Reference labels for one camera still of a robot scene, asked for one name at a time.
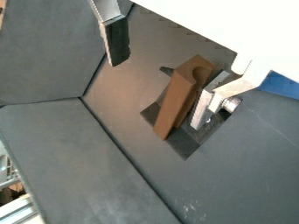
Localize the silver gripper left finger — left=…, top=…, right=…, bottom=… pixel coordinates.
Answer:
left=89, top=0, right=131, bottom=67

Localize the blue shape sorter block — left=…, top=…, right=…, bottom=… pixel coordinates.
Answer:
left=257, top=71, right=299, bottom=100

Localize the brown arch block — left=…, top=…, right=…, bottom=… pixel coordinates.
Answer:
left=154, top=55, right=215, bottom=140

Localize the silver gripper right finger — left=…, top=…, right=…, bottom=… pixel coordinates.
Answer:
left=191, top=55, right=257, bottom=130

